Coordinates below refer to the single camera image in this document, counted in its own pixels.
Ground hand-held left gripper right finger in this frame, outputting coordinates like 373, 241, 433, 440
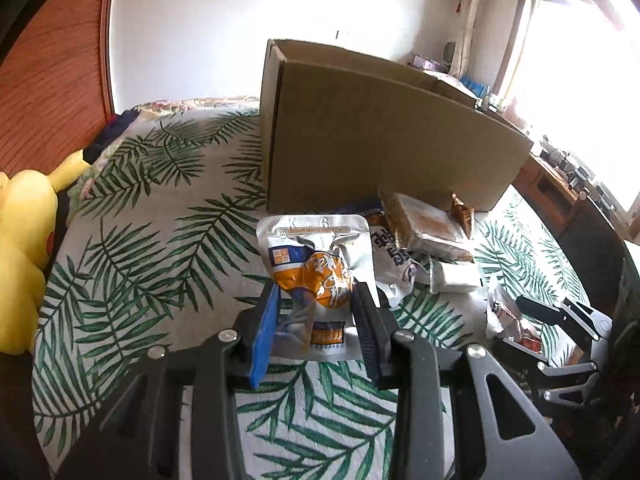
351, 281, 583, 480

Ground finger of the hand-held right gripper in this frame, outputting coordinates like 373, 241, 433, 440
500, 337, 601, 403
515, 294, 613, 343

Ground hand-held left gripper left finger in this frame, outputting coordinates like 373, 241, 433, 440
55, 280, 282, 480

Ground white orange snack packet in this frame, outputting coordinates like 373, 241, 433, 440
484, 280, 548, 361

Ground white printed snack packet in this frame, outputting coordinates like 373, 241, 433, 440
372, 225, 431, 308

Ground silver orange snack packet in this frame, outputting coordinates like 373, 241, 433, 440
256, 214, 377, 361

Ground small plain white packet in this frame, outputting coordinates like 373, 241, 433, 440
429, 255, 485, 295

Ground brown gold snack wrapper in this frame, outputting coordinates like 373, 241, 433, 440
450, 192, 478, 241

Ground clear tray of pastry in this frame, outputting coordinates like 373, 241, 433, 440
379, 187, 475, 263

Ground brown cardboard box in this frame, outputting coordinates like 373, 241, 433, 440
259, 38, 535, 213

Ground leaf print cloth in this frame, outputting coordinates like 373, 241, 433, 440
31, 107, 596, 480

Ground wooden framed window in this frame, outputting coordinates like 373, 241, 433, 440
500, 0, 640, 241

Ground blue packets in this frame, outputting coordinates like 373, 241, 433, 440
460, 75, 491, 98

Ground dark clothes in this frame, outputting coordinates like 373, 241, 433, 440
82, 109, 141, 165

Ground yellow plush toy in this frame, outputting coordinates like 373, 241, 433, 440
0, 149, 86, 356

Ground pale patterned curtain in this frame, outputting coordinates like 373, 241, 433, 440
452, 0, 496, 78

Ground wooden slatted wardrobe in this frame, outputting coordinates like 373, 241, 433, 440
0, 0, 121, 176

